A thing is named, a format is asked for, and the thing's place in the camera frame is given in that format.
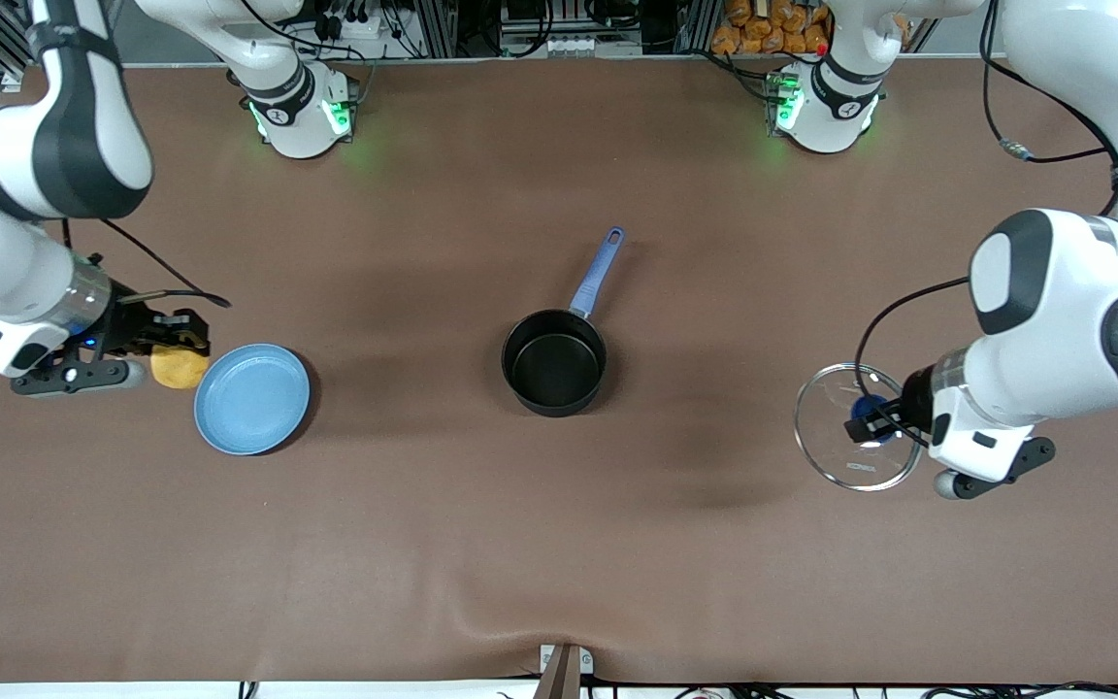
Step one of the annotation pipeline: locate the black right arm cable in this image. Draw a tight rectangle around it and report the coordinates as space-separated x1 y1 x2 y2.
64 218 232 310

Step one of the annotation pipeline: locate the metal table edge bracket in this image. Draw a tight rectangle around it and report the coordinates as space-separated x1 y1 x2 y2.
538 644 595 699

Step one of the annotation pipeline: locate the glass lid with blue knob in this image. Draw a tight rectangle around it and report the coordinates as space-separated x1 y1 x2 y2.
794 363 924 492

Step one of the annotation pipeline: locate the blue round plate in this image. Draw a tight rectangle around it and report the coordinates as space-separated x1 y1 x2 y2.
194 343 312 457

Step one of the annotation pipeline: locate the black pot with blue handle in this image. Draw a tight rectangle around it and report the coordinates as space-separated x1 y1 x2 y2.
501 226 626 418

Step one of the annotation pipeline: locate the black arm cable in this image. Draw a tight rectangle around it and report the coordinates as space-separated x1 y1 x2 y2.
855 0 1118 448
64 218 232 310

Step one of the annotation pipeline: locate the white power strip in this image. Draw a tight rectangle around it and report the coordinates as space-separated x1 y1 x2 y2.
321 10 387 40

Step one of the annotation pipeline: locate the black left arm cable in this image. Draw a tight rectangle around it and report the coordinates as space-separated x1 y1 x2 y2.
855 0 1118 448

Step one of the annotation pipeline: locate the bag of orange items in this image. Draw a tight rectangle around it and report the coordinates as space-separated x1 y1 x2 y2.
711 0 832 56

